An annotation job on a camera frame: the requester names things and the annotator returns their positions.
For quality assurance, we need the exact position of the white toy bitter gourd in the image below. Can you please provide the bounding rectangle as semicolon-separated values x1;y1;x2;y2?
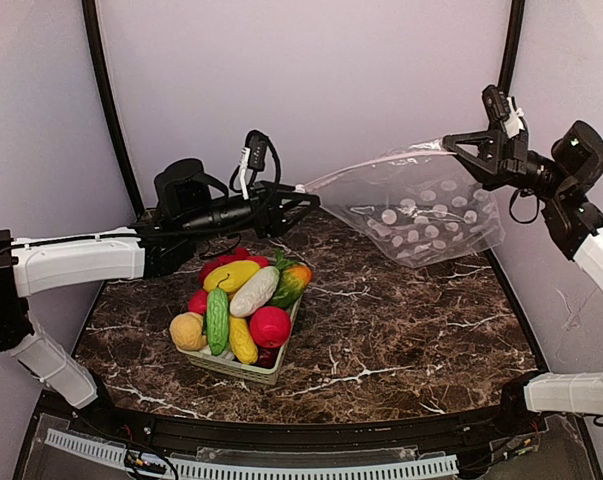
229;266;280;318

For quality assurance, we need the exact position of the clear dotted zip bag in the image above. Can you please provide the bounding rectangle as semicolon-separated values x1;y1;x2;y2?
295;139;506;268

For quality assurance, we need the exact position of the pale green plastic basket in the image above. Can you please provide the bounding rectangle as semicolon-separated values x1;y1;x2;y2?
169;291;300;385

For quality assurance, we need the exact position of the orange green toy mango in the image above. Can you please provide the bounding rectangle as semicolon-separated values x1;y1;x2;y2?
283;264;313;295

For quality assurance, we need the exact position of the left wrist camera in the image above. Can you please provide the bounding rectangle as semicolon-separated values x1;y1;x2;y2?
229;130;282;200

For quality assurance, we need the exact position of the yellow toy corn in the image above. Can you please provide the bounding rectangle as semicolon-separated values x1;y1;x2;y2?
229;316;258;365

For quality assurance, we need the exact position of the tan toy potato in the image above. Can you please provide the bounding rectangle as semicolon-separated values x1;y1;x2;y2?
169;312;208;351

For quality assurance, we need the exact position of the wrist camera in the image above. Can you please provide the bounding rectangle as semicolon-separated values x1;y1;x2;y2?
482;85;526;139
229;130;282;200

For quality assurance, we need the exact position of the black front rail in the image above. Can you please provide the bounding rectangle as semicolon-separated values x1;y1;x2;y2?
70;409;547;454

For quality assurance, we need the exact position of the yellow toy mango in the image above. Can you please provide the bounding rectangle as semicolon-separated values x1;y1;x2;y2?
203;260;261;293

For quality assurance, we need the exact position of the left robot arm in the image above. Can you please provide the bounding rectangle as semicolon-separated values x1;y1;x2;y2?
0;182;320;410

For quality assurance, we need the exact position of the red toy tomato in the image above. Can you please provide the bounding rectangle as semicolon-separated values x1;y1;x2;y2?
188;289;208;315

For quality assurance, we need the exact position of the white slotted cable duct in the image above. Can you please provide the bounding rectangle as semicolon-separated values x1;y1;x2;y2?
44;428;460;480

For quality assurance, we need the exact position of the green toy bitter gourd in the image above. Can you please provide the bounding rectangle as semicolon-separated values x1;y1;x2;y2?
206;288;229;356

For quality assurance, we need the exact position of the dark red toy fruit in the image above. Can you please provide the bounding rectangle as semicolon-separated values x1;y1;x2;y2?
255;347;279;369

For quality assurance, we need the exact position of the red toy apple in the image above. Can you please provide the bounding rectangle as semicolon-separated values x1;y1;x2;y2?
249;306;292;348

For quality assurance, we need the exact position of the white toy garlic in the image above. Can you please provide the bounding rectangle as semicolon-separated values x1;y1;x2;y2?
199;345;235;361

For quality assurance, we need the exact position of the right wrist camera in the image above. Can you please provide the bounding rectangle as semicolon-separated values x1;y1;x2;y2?
482;85;526;139

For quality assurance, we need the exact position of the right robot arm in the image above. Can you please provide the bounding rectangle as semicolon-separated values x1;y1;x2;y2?
442;120;603;431

